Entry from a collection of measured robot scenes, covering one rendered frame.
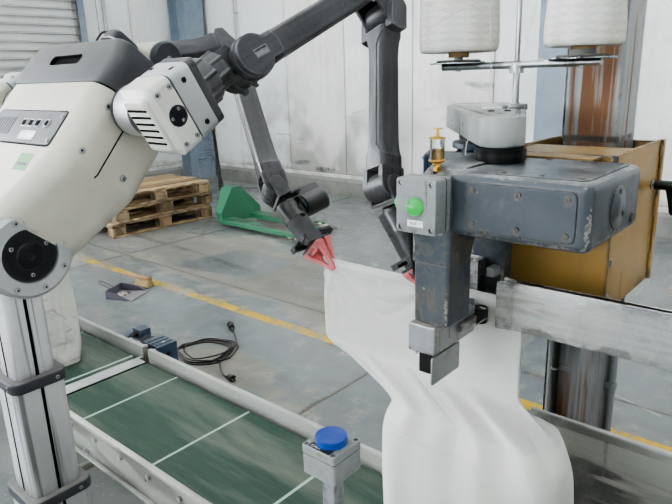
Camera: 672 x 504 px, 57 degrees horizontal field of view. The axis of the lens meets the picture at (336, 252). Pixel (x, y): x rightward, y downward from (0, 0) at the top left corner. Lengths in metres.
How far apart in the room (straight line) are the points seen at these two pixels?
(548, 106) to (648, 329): 5.00
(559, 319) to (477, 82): 5.78
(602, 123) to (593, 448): 0.70
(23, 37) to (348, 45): 3.94
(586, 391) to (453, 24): 0.89
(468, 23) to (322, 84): 6.84
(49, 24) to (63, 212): 7.75
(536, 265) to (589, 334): 0.22
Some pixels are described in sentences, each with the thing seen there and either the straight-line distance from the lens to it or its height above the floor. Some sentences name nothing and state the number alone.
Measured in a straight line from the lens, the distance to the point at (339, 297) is 1.45.
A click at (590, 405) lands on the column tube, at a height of 0.73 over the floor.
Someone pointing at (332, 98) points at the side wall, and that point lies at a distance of 8.01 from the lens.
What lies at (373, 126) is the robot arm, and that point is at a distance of 1.31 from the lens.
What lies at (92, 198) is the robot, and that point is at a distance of 1.18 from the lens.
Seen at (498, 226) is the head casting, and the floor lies 1.26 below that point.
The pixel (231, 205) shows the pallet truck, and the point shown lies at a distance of 6.64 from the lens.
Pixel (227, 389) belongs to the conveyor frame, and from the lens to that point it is 2.33.
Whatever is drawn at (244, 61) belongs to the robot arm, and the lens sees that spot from 1.13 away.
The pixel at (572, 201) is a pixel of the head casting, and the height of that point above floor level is 1.31.
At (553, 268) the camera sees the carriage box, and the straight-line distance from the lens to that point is 1.29.
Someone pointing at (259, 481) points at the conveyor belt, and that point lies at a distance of 1.90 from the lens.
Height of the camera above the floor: 1.49
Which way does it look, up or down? 16 degrees down
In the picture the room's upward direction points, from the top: 2 degrees counter-clockwise
